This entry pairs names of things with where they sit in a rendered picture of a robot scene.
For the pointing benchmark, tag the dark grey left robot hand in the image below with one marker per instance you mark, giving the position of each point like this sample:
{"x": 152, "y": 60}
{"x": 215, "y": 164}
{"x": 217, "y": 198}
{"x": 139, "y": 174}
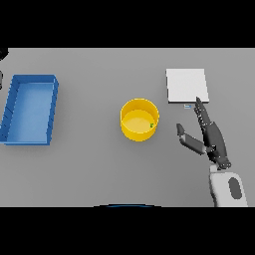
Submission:
{"x": 2, "y": 53}

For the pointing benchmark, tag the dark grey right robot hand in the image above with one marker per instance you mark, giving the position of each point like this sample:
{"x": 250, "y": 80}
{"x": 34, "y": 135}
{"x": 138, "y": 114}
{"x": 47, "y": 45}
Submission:
{"x": 214, "y": 137}

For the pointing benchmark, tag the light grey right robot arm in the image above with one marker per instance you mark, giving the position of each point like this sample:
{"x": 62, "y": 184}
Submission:
{"x": 227, "y": 189}

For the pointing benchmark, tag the pale square measuring scale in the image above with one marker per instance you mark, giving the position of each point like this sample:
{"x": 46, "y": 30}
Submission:
{"x": 187, "y": 85}

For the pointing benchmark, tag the yellow round bowl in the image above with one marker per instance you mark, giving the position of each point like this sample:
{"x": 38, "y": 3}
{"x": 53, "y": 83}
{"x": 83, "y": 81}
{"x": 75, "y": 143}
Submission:
{"x": 139, "y": 127}

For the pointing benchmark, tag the blue rectangular tray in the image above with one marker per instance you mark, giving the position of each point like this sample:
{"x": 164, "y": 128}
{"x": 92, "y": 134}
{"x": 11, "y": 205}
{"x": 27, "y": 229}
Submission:
{"x": 30, "y": 109}

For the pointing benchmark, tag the thin dark blue arc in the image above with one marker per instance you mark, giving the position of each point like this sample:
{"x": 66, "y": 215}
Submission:
{"x": 127, "y": 205}

